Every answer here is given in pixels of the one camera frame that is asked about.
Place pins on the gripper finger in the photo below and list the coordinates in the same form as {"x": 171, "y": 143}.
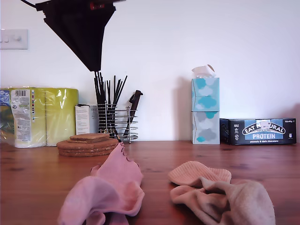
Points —
{"x": 68, "y": 30}
{"x": 98, "y": 28}

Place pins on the round cork trivet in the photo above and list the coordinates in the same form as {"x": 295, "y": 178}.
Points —
{"x": 89, "y": 151}
{"x": 70, "y": 146}
{"x": 89, "y": 155}

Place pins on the green kitchen roll pack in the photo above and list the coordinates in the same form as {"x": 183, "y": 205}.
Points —
{"x": 54, "y": 117}

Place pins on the blue cloud tissue box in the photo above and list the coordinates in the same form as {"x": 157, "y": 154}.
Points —
{"x": 206, "y": 93}

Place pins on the white tissue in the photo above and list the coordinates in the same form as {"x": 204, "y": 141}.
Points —
{"x": 201, "y": 71}

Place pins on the white light switch plate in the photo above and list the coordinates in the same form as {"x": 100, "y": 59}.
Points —
{"x": 14, "y": 39}

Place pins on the small black brown pen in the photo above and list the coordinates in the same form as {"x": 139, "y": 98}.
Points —
{"x": 117, "y": 137}

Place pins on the thin black stick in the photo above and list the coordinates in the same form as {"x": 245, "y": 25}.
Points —
{"x": 99, "y": 82}
{"x": 118, "y": 89}
{"x": 114, "y": 89}
{"x": 122, "y": 86}
{"x": 107, "y": 91}
{"x": 96, "y": 82}

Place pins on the square cork coaster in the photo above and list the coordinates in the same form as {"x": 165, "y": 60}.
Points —
{"x": 93, "y": 141}
{"x": 89, "y": 136}

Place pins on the pink frilly cuff sock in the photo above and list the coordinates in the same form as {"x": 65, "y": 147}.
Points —
{"x": 114, "y": 219}
{"x": 117, "y": 168}

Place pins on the small white carton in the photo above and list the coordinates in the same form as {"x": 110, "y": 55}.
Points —
{"x": 82, "y": 119}

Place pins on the cream ribbed sock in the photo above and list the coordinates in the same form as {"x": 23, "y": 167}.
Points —
{"x": 223, "y": 175}
{"x": 192, "y": 173}

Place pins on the dark protein bar box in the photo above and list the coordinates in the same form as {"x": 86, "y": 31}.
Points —
{"x": 257, "y": 131}

